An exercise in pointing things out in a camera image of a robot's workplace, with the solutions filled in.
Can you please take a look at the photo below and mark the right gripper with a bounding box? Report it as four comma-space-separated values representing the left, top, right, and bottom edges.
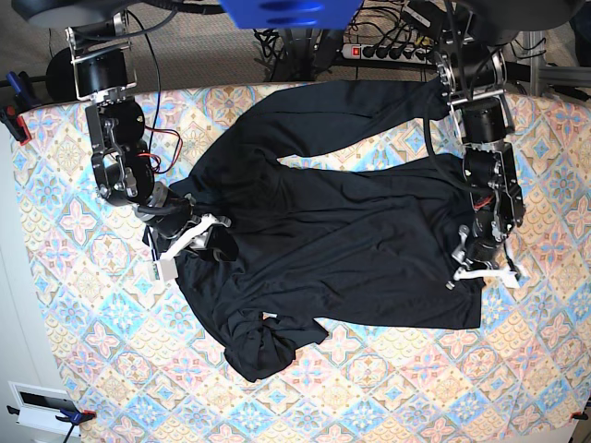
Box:
140, 193, 238, 262

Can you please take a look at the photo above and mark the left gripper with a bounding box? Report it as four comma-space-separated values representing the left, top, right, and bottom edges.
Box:
446, 225, 522, 290

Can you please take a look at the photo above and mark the black t-shirt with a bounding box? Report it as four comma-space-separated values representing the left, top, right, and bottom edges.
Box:
172, 80, 484, 382

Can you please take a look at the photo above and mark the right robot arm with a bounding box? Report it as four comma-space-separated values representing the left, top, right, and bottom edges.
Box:
11, 1, 238, 262

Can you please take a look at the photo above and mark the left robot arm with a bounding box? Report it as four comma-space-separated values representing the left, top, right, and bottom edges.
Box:
423, 1, 582, 289

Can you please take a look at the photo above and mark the patterned tablecloth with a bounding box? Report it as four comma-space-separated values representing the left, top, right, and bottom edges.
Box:
10, 94, 590, 442

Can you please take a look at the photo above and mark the orange clamp lower right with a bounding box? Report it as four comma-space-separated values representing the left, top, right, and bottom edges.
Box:
570, 411, 589, 421

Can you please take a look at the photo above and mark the black round stool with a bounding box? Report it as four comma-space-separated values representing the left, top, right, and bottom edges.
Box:
45, 48, 78, 102

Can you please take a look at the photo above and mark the white power strip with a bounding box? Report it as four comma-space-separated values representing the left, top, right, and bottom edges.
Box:
341, 43, 433, 65

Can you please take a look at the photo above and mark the blue orange clamp upper left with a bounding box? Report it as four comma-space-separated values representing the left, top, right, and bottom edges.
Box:
1, 71, 33, 146

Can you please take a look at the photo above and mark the blue orange clamp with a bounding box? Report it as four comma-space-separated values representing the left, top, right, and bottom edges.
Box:
1, 71, 33, 146
6, 406, 97, 442

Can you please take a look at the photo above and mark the blue orange clamp lower left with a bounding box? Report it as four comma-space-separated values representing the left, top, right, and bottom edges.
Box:
6, 406, 97, 442

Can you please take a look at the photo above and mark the white floor vent box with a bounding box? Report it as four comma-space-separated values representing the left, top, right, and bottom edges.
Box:
8, 381, 76, 437

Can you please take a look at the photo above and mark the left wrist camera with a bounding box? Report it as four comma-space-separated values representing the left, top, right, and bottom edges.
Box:
502, 269, 529, 289

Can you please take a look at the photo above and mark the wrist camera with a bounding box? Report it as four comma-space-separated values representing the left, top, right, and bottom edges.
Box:
148, 259, 178, 282
502, 269, 529, 289

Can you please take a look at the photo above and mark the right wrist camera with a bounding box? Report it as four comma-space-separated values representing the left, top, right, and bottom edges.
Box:
148, 259, 178, 282

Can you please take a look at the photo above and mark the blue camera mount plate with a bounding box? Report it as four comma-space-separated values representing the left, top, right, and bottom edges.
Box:
220, 0, 362, 30

